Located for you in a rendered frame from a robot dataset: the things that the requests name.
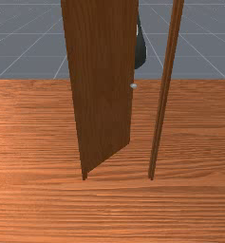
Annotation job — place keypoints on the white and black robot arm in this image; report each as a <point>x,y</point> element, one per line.
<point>140,52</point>

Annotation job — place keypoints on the brown wooden door leaf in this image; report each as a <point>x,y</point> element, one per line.
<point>101,79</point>

